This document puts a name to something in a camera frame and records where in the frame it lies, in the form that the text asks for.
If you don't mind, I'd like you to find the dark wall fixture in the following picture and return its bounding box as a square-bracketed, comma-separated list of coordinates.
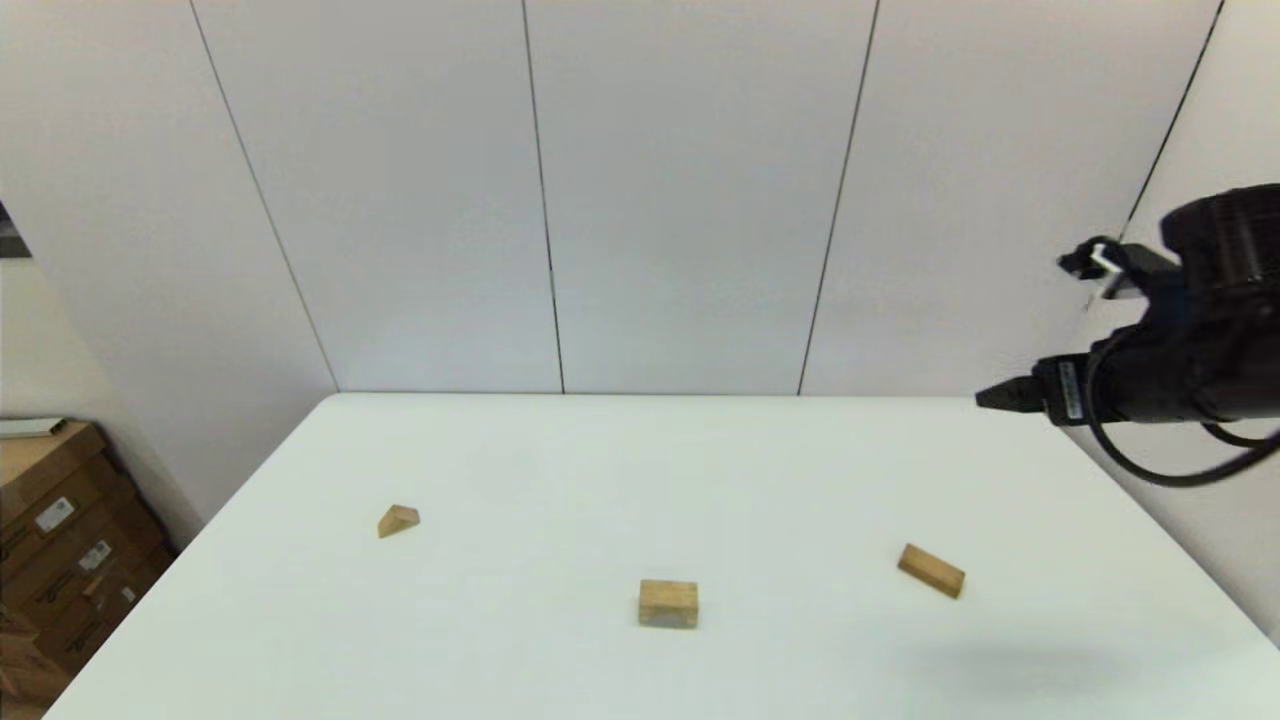
[0, 200, 32, 259]

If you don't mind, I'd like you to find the rectangular wooden block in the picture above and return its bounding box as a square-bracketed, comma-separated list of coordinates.
[897, 543, 967, 600]

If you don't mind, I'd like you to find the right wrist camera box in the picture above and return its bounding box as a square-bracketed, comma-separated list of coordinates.
[1058, 237, 1183, 301]

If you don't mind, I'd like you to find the brown cardboard box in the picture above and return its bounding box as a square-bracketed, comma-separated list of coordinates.
[0, 422, 141, 561]
[0, 600, 71, 706]
[0, 490, 173, 611]
[25, 545, 181, 676]

